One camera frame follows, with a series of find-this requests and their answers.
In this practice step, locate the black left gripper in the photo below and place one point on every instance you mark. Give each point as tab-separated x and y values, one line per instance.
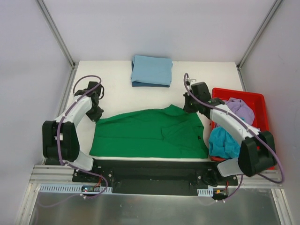
95	114

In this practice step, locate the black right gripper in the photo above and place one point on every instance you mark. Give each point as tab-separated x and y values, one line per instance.
189	107

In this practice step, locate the green t-shirt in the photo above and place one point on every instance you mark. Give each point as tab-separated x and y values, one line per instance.
152	133

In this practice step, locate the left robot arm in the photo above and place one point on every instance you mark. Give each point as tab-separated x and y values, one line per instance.
59	136

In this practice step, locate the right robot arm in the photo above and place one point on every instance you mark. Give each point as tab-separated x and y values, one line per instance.
246	135

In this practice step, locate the teal crumpled t-shirt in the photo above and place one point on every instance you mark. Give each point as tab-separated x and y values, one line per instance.
222	144

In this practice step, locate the lavender crumpled t-shirt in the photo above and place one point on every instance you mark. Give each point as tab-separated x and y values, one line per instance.
241	109

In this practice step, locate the light blue folded t-shirt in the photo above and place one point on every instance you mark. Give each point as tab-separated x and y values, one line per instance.
151	70

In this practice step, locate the red plastic bin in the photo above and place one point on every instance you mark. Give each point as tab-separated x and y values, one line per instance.
257	103

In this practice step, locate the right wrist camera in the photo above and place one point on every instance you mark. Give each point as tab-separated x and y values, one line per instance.
190	81

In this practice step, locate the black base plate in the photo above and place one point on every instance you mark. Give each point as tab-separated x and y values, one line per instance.
154	177

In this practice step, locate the left aluminium frame post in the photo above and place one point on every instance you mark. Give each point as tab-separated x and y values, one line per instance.
55	31

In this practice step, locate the aluminium frame post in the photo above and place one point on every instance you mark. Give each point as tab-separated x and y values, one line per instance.
55	31
261	29

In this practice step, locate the right aluminium frame post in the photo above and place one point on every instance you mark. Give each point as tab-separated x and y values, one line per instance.
261	29

